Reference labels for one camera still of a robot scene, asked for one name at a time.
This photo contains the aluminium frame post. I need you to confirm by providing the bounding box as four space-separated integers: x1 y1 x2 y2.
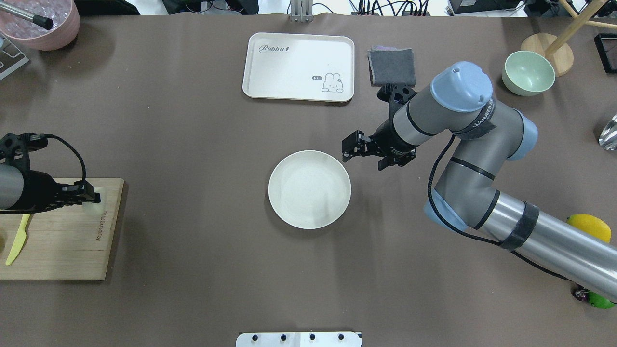
289 0 313 23

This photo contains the grey folded cloth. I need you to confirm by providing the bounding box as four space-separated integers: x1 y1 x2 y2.
368 46 416 87

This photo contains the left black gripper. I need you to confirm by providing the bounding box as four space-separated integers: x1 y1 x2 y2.
0 133 101 213

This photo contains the cream rabbit tray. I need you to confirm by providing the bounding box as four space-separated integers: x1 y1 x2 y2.
242 32 355 103

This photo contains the pink bowl with ice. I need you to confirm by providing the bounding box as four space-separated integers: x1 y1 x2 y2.
0 0 80 51

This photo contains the metal muddler stick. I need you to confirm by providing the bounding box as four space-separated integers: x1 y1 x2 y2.
0 0 54 30

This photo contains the wooden cup stand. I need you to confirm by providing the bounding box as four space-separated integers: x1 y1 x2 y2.
520 0 617 77

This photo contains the metal scoop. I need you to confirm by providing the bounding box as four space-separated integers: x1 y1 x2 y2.
598 114 617 151

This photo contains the white camera mast base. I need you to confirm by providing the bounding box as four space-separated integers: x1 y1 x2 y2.
235 330 363 347

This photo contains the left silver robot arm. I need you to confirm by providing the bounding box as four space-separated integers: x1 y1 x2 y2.
0 133 103 214

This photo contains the round cream plate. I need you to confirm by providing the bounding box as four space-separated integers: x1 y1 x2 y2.
268 150 352 230

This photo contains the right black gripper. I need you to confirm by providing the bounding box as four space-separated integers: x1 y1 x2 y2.
342 83 417 171

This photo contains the yellow plastic knife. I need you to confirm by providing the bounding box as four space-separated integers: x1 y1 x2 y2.
5 214 32 266

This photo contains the yellow lemon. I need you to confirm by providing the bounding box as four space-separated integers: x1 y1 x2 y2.
566 214 612 242

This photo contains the bamboo cutting board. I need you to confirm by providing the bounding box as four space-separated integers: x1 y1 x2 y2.
0 178 125 280

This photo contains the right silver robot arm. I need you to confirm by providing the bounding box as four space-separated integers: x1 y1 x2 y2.
341 61 617 302

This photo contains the mint green bowl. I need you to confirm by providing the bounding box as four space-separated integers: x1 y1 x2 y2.
502 51 556 96

